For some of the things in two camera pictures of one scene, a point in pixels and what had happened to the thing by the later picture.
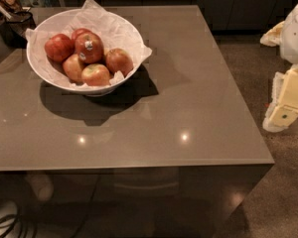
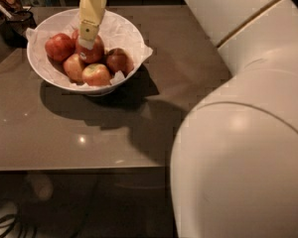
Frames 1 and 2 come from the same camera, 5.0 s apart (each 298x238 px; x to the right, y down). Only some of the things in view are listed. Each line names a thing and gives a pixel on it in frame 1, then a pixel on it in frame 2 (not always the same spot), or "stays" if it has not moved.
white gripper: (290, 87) to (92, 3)
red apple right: (118, 59) stays
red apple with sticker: (89, 48) stays
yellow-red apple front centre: (95, 74) stays
